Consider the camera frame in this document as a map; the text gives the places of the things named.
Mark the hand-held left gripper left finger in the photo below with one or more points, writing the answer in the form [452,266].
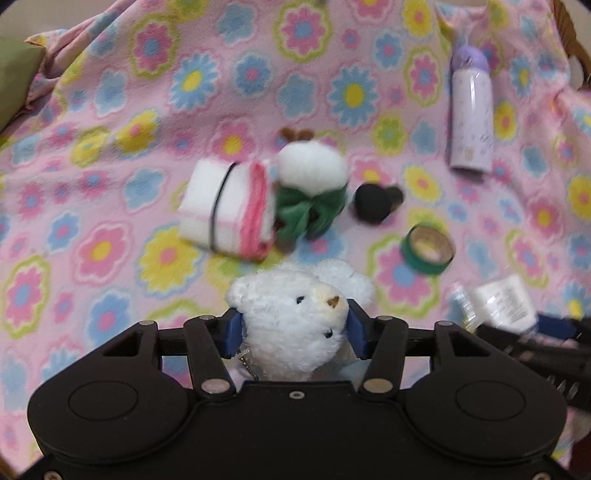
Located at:
[233,333]

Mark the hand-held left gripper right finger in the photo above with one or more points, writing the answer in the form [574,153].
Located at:
[358,333]

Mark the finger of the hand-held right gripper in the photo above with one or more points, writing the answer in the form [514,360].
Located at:
[508,344]
[556,326]

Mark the white plastic packet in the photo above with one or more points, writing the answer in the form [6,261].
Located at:
[501,304]

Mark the white teddy bear plush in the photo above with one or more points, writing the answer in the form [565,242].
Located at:
[291,323]

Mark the green tape roll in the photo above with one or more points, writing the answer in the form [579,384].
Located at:
[427,249]

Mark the white towel with pink edge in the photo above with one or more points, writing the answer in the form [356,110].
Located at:
[226,212]

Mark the small black pompom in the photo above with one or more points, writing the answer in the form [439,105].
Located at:
[374,201]

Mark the white and green plush toy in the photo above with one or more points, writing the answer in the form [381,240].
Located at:
[311,184]

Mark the pink floral fleece blanket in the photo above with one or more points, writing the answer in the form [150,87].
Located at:
[138,138]

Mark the purple and white bottle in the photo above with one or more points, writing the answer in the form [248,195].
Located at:
[471,120]

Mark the brown wicker fan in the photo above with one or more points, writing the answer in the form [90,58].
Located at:
[570,37]

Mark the green printed cushion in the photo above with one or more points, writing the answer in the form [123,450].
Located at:
[14,83]

